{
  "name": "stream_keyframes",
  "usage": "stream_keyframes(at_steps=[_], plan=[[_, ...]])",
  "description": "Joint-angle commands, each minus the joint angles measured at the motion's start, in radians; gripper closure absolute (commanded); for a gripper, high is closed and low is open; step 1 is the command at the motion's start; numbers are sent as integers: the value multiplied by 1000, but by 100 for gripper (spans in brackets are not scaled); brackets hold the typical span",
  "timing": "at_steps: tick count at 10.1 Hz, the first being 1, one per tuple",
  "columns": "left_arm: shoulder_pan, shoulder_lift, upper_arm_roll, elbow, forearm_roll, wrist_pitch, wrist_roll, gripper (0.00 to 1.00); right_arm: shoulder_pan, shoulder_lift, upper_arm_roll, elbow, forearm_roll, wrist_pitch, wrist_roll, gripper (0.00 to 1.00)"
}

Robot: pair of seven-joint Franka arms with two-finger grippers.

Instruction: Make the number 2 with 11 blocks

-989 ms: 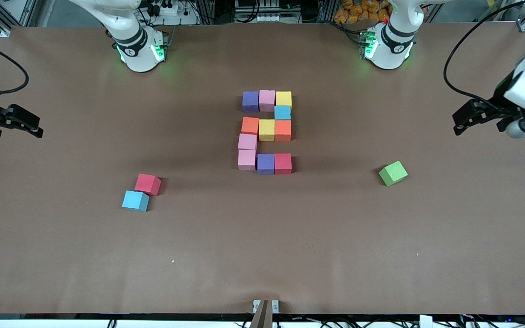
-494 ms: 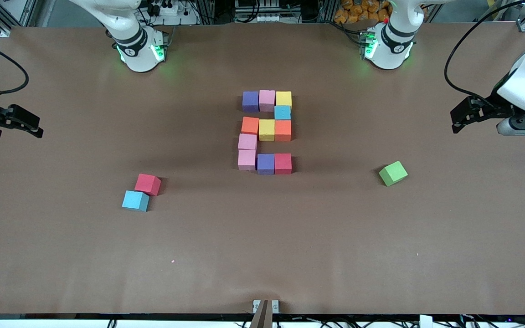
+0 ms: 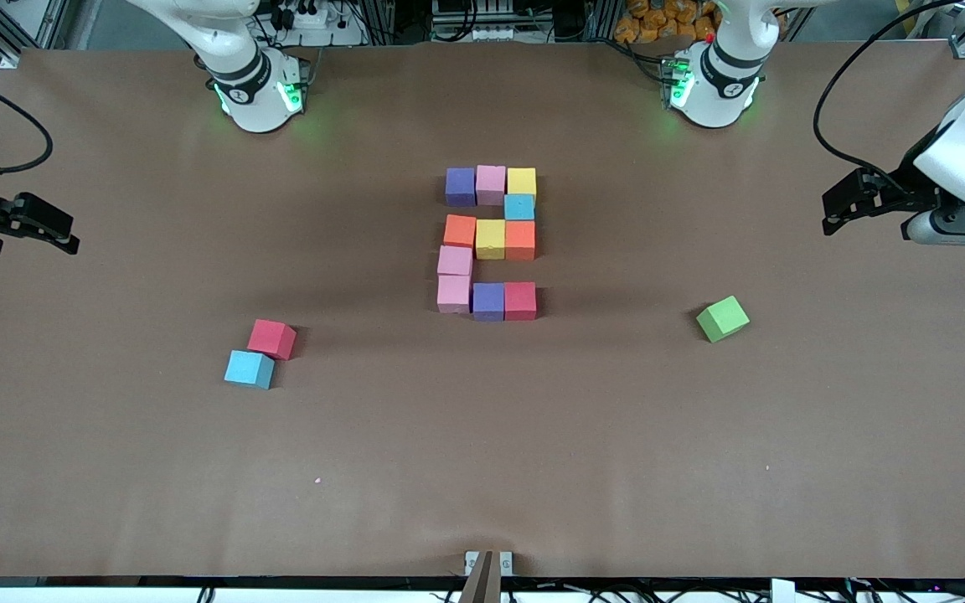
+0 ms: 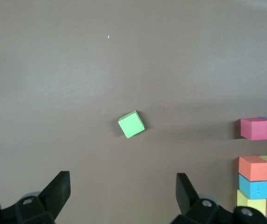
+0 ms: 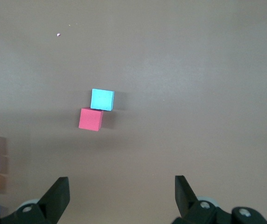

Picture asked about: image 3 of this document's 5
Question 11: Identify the orange foam cube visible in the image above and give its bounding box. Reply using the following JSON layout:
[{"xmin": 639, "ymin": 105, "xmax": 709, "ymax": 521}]
[
  {"xmin": 444, "ymin": 214, "xmax": 478, "ymax": 249},
  {"xmin": 505, "ymin": 220, "xmax": 536, "ymax": 261}
]

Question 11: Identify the red foam cube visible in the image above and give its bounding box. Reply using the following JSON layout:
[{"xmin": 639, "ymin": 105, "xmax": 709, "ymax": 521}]
[
  {"xmin": 247, "ymin": 319, "xmax": 298, "ymax": 361},
  {"xmin": 504, "ymin": 282, "xmax": 538, "ymax": 322}
]

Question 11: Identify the pink foam cube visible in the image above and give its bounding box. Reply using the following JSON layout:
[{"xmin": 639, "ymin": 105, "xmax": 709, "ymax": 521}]
[
  {"xmin": 476, "ymin": 165, "xmax": 507, "ymax": 207},
  {"xmin": 437, "ymin": 245, "xmax": 475, "ymax": 278},
  {"xmin": 437, "ymin": 275, "xmax": 473, "ymax": 315}
]

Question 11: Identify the purple foam cube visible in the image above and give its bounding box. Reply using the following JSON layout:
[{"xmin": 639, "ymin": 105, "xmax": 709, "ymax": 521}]
[
  {"xmin": 472, "ymin": 283, "xmax": 507, "ymax": 322},
  {"xmin": 446, "ymin": 167, "xmax": 477, "ymax": 208}
]

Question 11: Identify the green foam cube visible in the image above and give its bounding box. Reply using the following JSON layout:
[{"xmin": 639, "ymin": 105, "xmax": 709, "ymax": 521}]
[{"xmin": 696, "ymin": 296, "xmax": 751, "ymax": 343}]

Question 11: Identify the orange packets pile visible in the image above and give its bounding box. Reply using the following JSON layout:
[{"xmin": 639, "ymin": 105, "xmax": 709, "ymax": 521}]
[{"xmin": 614, "ymin": 0, "xmax": 720, "ymax": 44}]

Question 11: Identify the white power strip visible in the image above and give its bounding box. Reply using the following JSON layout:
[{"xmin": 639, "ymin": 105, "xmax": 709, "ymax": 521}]
[{"xmin": 261, "ymin": 0, "xmax": 366, "ymax": 48}]

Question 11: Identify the white equipment box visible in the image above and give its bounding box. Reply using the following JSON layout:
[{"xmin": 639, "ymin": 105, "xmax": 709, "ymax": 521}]
[{"xmin": 431, "ymin": 0, "xmax": 552, "ymax": 43}]

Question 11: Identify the brown table cover sheet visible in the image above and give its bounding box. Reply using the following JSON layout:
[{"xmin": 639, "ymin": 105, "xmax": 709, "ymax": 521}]
[{"xmin": 0, "ymin": 40, "xmax": 965, "ymax": 580}]

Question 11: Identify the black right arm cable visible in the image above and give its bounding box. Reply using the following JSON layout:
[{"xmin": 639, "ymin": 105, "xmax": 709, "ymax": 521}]
[{"xmin": 0, "ymin": 65, "xmax": 54, "ymax": 178}]

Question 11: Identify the white table edge rail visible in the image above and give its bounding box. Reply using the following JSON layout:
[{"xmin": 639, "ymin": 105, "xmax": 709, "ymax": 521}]
[{"xmin": 0, "ymin": 585, "xmax": 965, "ymax": 603}]

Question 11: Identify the metal bracket with post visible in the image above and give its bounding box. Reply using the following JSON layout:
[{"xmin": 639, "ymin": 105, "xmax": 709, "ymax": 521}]
[{"xmin": 463, "ymin": 549, "xmax": 514, "ymax": 603}]

